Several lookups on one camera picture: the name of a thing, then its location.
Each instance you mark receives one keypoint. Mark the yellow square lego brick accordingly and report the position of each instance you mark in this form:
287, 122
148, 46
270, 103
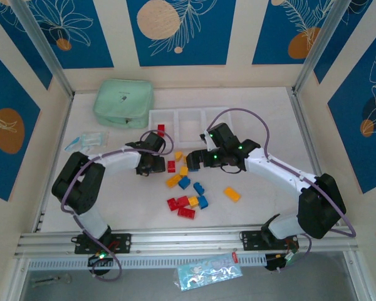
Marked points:
193, 201
183, 171

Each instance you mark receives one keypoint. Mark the right controller board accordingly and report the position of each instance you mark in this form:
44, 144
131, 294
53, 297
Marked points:
282, 260

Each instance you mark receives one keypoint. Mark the holographic cartoon bag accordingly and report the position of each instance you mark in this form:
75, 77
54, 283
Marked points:
206, 272

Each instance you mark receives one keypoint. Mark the blue lego brick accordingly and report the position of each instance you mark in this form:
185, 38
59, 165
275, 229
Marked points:
199, 188
184, 183
203, 202
193, 170

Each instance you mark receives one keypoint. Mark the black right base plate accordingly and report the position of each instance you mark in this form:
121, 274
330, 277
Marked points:
250, 241

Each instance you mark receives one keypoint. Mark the clear plastic packet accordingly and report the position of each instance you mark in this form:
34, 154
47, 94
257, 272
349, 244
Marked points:
95, 138

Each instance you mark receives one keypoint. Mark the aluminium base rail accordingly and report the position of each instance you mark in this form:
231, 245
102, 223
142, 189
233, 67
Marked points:
188, 239

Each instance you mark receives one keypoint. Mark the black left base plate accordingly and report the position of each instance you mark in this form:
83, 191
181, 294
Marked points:
122, 243

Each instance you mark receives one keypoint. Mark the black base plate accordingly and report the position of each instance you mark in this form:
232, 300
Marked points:
250, 241
122, 243

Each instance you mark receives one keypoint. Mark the left controller board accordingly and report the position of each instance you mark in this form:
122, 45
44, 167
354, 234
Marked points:
99, 257

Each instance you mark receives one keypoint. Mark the aluminium side rail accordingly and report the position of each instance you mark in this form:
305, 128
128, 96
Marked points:
307, 135
58, 156

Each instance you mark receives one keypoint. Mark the aluminium frame post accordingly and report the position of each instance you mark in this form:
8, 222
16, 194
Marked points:
44, 50
322, 47

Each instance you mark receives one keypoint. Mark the yellow sloped lego brick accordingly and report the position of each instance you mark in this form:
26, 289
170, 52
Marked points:
178, 155

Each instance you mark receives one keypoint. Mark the small clear plastic item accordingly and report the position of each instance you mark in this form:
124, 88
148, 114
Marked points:
51, 279

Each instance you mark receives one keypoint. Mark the yellow long lego brick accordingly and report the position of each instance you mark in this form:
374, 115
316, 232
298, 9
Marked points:
185, 160
232, 194
173, 181

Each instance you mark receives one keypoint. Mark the white three-compartment tray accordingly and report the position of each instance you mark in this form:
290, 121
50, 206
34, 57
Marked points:
176, 125

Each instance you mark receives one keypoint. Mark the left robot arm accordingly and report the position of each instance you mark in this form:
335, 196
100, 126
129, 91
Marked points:
81, 188

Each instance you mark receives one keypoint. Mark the mint green zip pouch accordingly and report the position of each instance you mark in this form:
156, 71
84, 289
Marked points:
122, 100

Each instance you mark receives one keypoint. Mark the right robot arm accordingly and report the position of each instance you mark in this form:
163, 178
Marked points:
319, 207

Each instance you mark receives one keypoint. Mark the controller board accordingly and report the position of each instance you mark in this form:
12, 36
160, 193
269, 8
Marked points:
282, 260
99, 257

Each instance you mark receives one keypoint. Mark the red long lego brick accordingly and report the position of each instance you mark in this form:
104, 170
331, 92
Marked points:
186, 213

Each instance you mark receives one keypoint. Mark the blue and white packet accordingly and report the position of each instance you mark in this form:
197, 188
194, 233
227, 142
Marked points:
73, 145

